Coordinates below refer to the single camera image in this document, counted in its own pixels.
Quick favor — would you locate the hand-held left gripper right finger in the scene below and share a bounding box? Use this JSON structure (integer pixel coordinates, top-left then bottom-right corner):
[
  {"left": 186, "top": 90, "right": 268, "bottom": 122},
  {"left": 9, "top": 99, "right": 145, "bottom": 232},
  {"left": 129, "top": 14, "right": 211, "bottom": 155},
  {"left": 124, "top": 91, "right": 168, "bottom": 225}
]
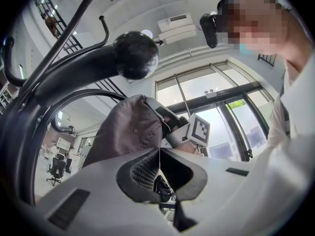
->
[{"left": 160, "top": 148, "right": 256, "bottom": 236}]

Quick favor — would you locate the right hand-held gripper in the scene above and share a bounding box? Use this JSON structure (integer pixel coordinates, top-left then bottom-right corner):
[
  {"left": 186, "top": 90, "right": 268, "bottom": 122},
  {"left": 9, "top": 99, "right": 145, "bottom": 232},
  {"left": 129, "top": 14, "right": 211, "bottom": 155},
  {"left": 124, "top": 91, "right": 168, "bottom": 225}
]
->
[{"left": 144, "top": 97, "right": 211, "bottom": 148}]

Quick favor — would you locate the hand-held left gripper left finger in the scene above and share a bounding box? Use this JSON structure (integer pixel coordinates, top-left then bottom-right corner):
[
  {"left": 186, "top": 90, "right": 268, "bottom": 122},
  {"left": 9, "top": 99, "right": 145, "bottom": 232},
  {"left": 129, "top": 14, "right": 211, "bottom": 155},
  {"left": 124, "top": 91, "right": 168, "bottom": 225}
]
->
[{"left": 36, "top": 147, "right": 179, "bottom": 236}]

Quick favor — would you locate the grey cap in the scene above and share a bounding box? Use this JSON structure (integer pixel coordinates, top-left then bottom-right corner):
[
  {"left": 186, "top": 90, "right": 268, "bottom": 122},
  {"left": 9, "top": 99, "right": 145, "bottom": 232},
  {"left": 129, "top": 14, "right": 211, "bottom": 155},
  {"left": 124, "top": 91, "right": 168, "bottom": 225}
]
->
[{"left": 82, "top": 94, "right": 168, "bottom": 168}]

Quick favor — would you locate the black coat stand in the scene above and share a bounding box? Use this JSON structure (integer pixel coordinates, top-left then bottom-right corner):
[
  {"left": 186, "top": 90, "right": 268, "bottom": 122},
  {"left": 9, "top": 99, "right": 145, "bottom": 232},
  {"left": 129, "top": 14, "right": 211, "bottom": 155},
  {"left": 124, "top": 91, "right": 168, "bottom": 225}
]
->
[{"left": 0, "top": 0, "right": 160, "bottom": 206}]

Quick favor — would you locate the person's right forearm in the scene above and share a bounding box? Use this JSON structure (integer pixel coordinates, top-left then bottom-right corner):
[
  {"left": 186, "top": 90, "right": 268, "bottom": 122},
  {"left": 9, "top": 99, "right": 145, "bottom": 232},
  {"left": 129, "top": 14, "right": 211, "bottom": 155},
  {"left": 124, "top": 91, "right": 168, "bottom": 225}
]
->
[{"left": 178, "top": 140, "right": 206, "bottom": 157}]

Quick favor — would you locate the white locker cabinet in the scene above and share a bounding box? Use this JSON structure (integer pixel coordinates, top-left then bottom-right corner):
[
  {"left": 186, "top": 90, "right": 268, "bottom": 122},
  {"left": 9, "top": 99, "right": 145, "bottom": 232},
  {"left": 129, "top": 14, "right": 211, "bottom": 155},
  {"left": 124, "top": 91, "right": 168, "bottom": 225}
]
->
[{"left": 78, "top": 136, "right": 95, "bottom": 169}]

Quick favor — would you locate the black office chair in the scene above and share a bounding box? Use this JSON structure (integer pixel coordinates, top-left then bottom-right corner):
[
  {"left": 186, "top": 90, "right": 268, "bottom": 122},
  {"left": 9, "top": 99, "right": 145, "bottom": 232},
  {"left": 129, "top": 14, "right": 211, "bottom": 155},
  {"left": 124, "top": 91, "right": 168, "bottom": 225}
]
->
[{"left": 46, "top": 153, "right": 67, "bottom": 187}]

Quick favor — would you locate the emergency light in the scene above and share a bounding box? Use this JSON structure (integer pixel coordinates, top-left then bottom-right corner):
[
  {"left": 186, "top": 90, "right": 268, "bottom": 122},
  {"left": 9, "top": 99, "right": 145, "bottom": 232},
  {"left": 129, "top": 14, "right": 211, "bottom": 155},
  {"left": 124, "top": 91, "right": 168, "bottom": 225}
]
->
[{"left": 204, "top": 88, "right": 228, "bottom": 100}]

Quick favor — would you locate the black-framed glass door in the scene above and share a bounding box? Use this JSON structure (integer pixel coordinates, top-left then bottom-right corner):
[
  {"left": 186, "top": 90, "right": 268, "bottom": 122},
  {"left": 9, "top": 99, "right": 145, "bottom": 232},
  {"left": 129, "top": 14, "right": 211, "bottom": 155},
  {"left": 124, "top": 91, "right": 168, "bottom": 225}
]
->
[{"left": 154, "top": 60, "right": 278, "bottom": 162}]

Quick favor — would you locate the white shelf unit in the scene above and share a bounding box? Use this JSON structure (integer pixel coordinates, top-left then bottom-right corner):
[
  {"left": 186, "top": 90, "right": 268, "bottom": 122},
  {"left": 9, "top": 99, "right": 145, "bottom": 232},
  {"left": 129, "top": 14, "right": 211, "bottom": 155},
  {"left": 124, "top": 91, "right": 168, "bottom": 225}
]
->
[{"left": 58, "top": 136, "right": 71, "bottom": 152}]

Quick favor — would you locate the person's white shirt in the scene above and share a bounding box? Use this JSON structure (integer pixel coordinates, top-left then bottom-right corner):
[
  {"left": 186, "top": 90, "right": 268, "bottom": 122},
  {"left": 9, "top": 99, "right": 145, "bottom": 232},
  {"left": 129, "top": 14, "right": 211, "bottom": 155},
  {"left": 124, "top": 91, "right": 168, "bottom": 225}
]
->
[{"left": 242, "top": 55, "right": 315, "bottom": 236}]

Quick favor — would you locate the round ceiling lamp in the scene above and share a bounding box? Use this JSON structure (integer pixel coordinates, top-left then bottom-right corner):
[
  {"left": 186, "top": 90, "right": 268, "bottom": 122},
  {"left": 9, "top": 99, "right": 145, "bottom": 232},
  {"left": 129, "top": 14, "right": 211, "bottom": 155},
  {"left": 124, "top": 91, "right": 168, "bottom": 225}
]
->
[{"left": 141, "top": 29, "right": 155, "bottom": 40}]

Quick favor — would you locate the white ceiling air conditioner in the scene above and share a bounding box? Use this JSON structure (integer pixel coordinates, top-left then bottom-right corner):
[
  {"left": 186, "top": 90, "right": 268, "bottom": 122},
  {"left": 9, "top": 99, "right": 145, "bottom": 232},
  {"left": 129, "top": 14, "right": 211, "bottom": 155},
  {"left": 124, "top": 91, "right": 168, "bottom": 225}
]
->
[{"left": 157, "top": 12, "right": 197, "bottom": 45}]

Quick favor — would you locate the blue face mask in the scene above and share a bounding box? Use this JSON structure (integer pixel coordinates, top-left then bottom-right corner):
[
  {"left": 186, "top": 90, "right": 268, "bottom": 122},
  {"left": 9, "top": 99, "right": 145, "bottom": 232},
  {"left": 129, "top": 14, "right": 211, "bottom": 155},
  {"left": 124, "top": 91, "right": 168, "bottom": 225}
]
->
[{"left": 239, "top": 42, "right": 251, "bottom": 56}]

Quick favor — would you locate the black railing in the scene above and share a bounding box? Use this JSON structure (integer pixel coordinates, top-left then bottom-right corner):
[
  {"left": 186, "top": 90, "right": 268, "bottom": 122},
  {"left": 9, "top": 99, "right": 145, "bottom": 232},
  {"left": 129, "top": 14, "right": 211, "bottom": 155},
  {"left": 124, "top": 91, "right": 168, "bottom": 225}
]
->
[{"left": 33, "top": 0, "right": 128, "bottom": 103}]

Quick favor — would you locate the person's head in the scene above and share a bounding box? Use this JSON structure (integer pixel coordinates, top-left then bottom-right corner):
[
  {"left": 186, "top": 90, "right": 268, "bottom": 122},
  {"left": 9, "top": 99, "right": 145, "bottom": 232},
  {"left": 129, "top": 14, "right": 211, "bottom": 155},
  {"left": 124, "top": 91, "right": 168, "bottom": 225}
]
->
[{"left": 218, "top": 0, "right": 308, "bottom": 67}]

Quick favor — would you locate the black head camera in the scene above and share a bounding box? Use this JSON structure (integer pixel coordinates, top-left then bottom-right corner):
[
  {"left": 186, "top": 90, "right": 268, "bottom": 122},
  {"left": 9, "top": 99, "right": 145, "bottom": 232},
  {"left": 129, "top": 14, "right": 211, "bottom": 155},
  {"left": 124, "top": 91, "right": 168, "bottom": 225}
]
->
[{"left": 199, "top": 13, "right": 220, "bottom": 49}]

